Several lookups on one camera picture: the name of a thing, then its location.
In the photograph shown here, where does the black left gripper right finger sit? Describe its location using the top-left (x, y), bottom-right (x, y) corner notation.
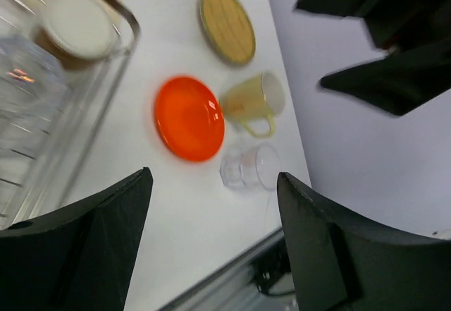
top-left (277, 173), bottom-right (450, 310)

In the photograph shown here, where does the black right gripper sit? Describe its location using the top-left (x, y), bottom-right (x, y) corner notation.
top-left (295, 0), bottom-right (450, 116)

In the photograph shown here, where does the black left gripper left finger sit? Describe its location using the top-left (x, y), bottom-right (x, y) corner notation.
top-left (1, 168), bottom-right (153, 310)

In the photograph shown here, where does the yellow ceramic mug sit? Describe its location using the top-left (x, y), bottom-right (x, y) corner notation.
top-left (219, 71), bottom-right (285, 138)

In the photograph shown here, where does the steel cup brown band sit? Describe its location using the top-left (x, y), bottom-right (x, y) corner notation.
top-left (31, 0), bottom-right (117, 71)

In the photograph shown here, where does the woven bamboo tray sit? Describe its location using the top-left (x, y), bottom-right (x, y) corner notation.
top-left (199, 0), bottom-right (257, 67)

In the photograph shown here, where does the orange plastic plate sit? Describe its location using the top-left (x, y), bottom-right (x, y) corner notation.
top-left (154, 75), bottom-right (225, 162)

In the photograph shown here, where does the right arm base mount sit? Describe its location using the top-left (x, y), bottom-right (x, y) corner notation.
top-left (250, 230), bottom-right (295, 298)

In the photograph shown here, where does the aluminium rail frame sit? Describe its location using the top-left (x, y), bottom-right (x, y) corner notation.
top-left (160, 246), bottom-right (299, 310)

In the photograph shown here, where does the wire dish rack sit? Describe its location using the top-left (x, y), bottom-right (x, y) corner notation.
top-left (1, 0), bottom-right (140, 228)

